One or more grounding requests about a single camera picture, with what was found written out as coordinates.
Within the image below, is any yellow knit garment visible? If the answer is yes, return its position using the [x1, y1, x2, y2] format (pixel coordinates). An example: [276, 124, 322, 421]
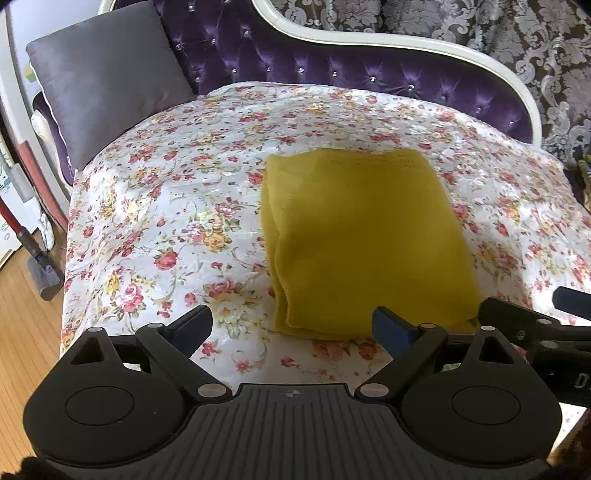
[261, 148, 483, 341]

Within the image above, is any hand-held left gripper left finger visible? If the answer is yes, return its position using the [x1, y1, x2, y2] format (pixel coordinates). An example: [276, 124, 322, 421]
[68, 305, 234, 402]

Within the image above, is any floral bedspread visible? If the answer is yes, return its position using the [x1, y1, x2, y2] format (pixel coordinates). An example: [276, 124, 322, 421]
[60, 82, 591, 462]

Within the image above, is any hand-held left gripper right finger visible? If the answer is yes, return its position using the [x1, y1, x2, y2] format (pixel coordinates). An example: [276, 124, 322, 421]
[355, 307, 529, 401]

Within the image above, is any grey damask curtain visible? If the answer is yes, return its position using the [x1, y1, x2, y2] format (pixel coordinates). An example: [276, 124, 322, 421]
[263, 0, 591, 162]

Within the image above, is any purple tufted sofa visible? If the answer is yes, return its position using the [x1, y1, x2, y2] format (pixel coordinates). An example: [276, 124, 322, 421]
[28, 0, 541, 250]

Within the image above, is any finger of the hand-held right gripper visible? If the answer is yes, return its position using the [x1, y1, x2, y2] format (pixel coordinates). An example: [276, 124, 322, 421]
[554, 286, 591, 315]
[478, 298, 567, 352]

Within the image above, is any grey satin pillow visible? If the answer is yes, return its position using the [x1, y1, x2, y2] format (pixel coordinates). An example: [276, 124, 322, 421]
[25, 0, 197, 171]

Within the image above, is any red and grey vacuum cleaner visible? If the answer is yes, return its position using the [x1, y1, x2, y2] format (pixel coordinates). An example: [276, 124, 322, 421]
[0, 154, 65, 302]

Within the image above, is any striped woven bag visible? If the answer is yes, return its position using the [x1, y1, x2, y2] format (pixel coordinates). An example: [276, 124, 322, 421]
[577, 157, 591, 205]

